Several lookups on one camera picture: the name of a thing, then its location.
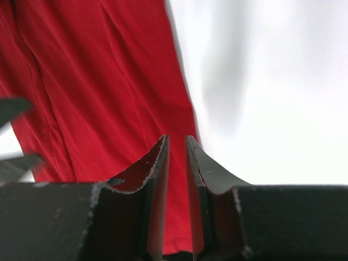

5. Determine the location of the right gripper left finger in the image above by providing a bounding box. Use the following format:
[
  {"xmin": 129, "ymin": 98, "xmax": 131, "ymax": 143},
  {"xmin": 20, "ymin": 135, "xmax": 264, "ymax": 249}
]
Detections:
[{"xmin": 1, "ymin": 135, "xmax": 169, "ymax": 260}]

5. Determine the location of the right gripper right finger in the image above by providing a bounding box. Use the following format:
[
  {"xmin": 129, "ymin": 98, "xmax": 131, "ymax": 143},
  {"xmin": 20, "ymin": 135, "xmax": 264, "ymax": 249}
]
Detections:
[{"xmin": 185, "ymin": 136, "xmax": 347, "ymax": 260}]

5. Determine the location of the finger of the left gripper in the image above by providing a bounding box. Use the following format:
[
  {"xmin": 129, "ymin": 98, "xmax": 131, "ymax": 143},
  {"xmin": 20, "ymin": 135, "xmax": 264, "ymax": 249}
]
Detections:
[
  {"xmin": 1, "ymin": 98, "xmax": 34, "ymax": 128},
  {"xmin": 1, "ymin": 154, "xmax": 45, "ymax": 182}
]

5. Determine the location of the red t shirt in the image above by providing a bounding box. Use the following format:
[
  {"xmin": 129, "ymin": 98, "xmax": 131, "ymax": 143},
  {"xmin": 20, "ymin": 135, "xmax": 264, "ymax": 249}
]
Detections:
[{"xmin": 1, "ymin": 1, "xmax": 196, "ymax": 254}]

